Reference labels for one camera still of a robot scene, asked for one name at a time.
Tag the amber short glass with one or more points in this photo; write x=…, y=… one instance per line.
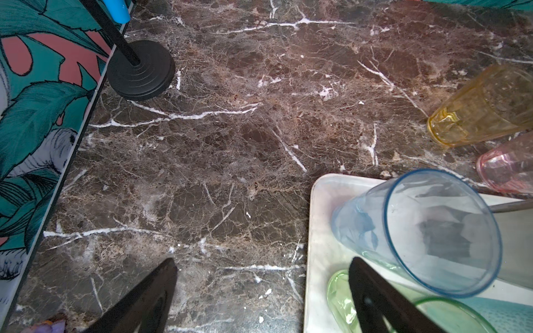
x=496, y=103

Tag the light green translucent glass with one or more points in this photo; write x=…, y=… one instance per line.
x=448, y=314

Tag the pink short glass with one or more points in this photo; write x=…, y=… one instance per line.
x=508, y=168

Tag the teal frosted glass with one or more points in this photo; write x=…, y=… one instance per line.
x=502, y=315

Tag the grey-blue translucent glass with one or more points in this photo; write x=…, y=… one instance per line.
x=427, y=226

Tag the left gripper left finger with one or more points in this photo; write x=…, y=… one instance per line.
x=146, y=307

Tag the purple small toy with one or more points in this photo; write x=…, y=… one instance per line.
x=47, y=327

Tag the toy microphone on black stand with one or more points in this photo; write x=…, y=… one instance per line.
x=137, y=71

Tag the dark smoky tall glass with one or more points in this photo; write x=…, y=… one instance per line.
x=515, y=223

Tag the beige rectangular tray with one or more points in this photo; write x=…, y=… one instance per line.
x=326, y=256

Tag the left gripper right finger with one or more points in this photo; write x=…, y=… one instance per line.
x=379, y=305

